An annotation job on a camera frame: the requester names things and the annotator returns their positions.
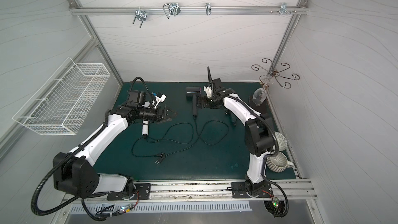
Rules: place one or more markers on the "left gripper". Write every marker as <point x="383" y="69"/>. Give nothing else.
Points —
<point x="163" y="113"/>

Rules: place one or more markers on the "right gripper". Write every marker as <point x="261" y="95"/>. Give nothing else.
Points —
<point x="199" y="101"/>

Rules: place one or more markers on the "grey hair dryer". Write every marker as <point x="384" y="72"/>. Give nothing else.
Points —
<point x="194" y="93"/>

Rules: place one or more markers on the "green hair dryer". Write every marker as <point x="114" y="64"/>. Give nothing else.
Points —
<point x="232" y="117"/>

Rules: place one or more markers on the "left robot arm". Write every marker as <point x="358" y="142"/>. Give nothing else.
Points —
<point x="73" y="173"/>

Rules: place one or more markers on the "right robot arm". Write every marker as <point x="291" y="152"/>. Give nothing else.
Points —
<point x="260" y="140"/>

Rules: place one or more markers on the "white hair dryer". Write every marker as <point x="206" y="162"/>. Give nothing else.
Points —
<point x="145" y="127"/>

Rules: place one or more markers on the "black ornate jewelry stand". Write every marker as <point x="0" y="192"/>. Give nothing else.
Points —
<point x="272" y="76"/>

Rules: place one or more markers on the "metal hook clamp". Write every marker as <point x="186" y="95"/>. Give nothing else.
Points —
<point x="283" y="10"/>
<point x="140" y="16"/>
<point x="171" y="9"/>
<point x="208" y="9"/>

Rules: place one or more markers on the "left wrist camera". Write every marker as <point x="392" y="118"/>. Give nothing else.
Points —
<point x="158" y="98"/>

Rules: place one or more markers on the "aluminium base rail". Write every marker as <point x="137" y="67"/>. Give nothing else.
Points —
<point x="216" y="190"/>

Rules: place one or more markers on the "white slotted cable duct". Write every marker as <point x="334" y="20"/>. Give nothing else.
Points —
<point x="168" y="207"/>

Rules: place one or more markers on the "white wire basket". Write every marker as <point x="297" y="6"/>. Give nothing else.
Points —
<point x="60" y="106"/>

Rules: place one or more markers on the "aluminium top rail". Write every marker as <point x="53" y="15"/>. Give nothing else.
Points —
<point x="185" y="10"/>

